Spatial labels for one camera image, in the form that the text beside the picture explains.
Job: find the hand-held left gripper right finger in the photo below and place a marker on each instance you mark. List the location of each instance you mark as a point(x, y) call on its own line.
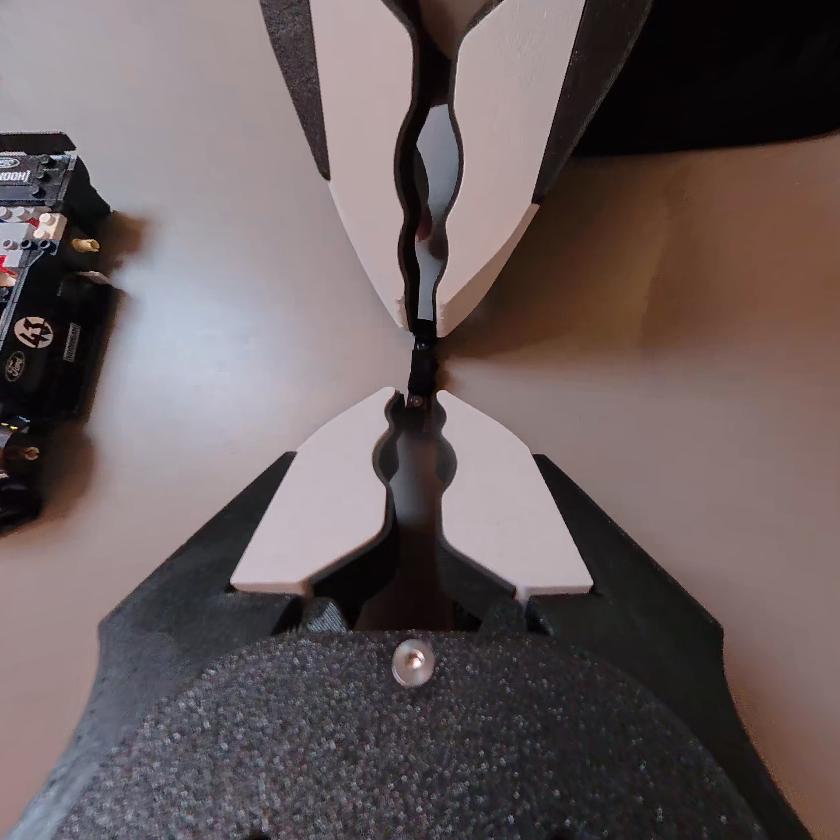
point(515, 509)

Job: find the black lego car model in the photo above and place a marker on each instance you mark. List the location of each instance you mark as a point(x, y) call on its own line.
point(40, 328)

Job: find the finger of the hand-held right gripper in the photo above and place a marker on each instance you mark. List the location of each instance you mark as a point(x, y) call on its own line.
point(512, 131)
point(361, 131)

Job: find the black mesh pad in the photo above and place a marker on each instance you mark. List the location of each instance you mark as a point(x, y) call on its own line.
point(735, 72)

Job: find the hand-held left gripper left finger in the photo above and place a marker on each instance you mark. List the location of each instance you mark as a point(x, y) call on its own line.
point(322, 505)

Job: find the long black lego plate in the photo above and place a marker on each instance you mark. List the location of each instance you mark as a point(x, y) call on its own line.
point(420, 368)

